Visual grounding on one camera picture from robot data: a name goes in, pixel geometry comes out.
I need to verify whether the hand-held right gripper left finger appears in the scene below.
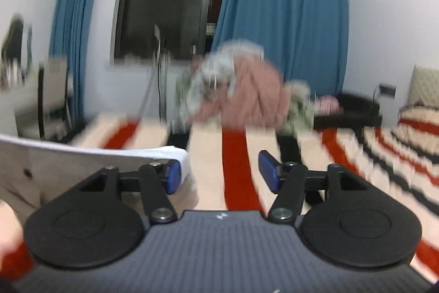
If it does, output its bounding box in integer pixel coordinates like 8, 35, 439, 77
78, 159, 181, 224

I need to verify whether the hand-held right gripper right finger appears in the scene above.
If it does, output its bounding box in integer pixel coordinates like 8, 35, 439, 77
258, 149, 369, 225

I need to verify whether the white shirt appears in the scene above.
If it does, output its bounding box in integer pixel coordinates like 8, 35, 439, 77
0, 134, 199, 221

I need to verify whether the red black striped cream blanket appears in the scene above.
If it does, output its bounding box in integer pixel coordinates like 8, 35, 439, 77
0, 106, 439, 283

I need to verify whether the pale green cloth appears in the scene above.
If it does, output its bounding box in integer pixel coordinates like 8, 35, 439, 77
284, 82, 317, 135

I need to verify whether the pink fluffy blanket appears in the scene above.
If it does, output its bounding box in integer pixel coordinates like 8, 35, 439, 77
190, 56, 292, 135

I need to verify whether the small pink cloth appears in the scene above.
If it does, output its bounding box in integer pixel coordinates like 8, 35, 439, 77
314, 95, 341, 116

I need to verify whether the grey tripod stand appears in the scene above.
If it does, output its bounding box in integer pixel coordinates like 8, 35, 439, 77
135, 24, 171, 129

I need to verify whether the black armchair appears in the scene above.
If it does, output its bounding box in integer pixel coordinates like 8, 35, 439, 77
314, 91, 384, 131

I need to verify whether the beige crumpled cloth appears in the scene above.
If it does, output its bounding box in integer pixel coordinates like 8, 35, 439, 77
176, 39, 265, 124

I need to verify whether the white desk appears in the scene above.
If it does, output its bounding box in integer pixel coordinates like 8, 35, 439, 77
0, 87, 69, 143

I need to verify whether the wide blue curtain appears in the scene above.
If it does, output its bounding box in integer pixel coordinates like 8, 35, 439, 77
211, 0, 350, 98

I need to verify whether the dark window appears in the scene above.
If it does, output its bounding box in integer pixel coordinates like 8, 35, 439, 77
110, 0, 229, 66

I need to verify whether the beige padded headboard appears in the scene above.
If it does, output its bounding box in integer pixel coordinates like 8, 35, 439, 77
406, 65, 439, 109

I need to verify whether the narrow blue curtain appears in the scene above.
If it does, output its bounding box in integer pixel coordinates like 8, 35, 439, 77
48, 0, 110, 129

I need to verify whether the dark oval mirror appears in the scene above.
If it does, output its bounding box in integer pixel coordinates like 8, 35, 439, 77
1, 13, 34, 74

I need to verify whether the wall socket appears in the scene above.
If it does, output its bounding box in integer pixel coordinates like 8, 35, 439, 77
378, 83, 397, 99

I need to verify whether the black frame desk chair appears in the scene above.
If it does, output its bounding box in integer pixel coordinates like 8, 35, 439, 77
36, 57, 75, 143

